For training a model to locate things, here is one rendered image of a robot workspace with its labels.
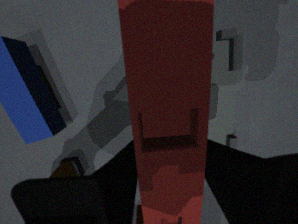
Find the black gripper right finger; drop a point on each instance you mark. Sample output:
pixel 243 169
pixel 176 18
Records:
pixel 248 188

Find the blue bar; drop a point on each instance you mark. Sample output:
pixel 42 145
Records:
pixel 24 95

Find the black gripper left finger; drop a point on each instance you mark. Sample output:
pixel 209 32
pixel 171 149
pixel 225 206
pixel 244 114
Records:
pixel 108 193

